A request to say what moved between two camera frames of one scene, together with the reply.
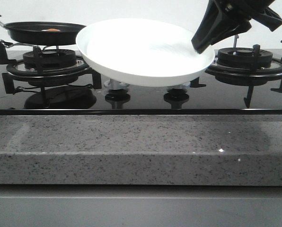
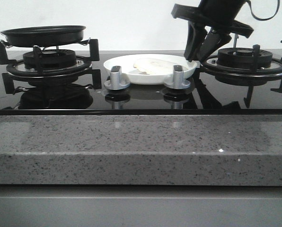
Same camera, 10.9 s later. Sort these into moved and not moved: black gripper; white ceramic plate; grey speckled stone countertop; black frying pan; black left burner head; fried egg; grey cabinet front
Moved: black gripper; white ceramic plate; black frying pan; fried egg
Not moved: grey speckled stone countertop; grey cabinet front; black left burner head
